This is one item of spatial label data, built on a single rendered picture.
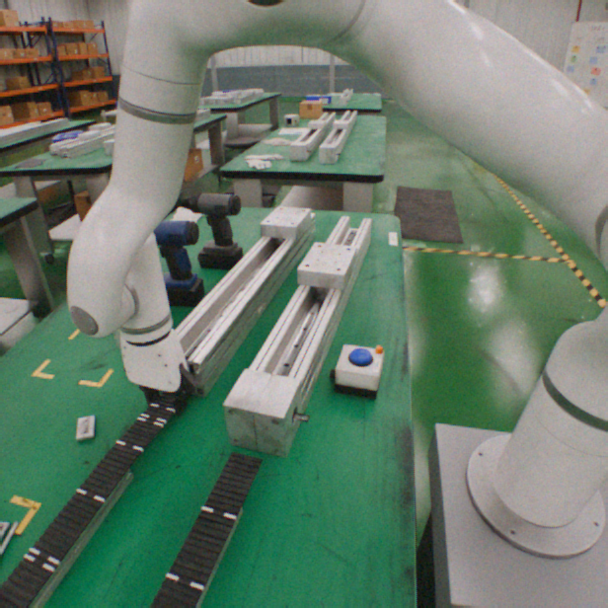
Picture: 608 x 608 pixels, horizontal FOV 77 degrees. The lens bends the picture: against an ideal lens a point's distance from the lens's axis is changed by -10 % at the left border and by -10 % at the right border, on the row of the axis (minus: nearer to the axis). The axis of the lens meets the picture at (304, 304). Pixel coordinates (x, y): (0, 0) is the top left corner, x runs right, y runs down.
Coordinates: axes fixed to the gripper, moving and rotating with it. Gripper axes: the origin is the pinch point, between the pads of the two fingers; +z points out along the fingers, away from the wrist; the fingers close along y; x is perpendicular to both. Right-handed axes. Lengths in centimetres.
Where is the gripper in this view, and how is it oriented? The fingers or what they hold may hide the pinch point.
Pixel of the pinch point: (166, 399)
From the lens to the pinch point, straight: 79.6
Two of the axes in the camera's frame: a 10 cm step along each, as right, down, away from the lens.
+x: 2.8, -5.1, 8.1
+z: 0.1, 8.5, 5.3
